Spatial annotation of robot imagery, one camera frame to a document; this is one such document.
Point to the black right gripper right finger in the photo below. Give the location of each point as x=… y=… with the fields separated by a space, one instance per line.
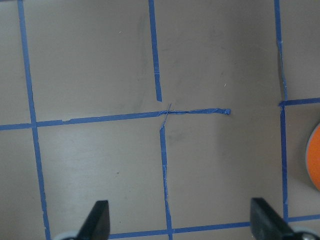
x=266 y=224

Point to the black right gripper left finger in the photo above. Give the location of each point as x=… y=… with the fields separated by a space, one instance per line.
x=95 y=227

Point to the orange round object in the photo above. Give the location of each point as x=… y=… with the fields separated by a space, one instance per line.
x=312 y=157

